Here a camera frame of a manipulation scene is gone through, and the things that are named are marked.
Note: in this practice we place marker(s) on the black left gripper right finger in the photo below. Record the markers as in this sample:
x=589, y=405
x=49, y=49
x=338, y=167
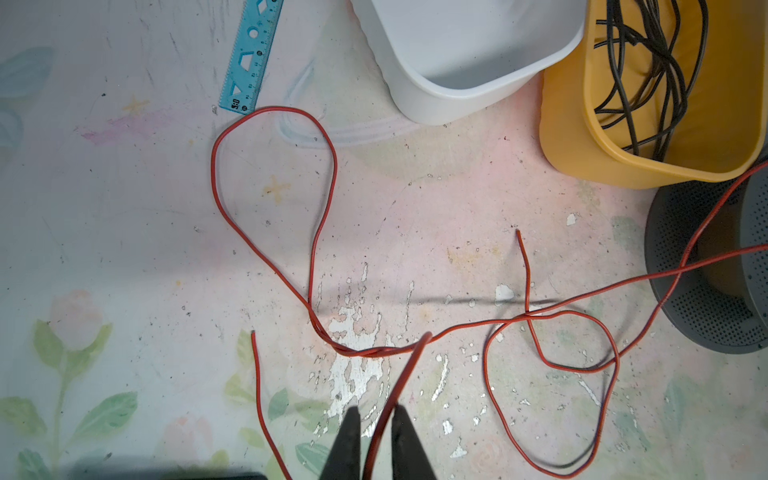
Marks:
x=409, y=459

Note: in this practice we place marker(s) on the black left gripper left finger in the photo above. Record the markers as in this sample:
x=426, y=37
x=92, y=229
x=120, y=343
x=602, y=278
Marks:
x=344, y=458

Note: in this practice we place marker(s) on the dark grey perforated spool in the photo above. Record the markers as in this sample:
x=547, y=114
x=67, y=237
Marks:
x=722, y=228

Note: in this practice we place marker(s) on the teal stencil ruler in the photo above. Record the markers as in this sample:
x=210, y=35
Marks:
x=250, y=54

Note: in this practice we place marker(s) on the white plastic tub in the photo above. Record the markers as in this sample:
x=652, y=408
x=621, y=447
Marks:
x=443, y=60

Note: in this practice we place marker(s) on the yellow plastic tub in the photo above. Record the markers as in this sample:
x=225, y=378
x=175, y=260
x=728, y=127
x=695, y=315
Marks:
x=724, y=56

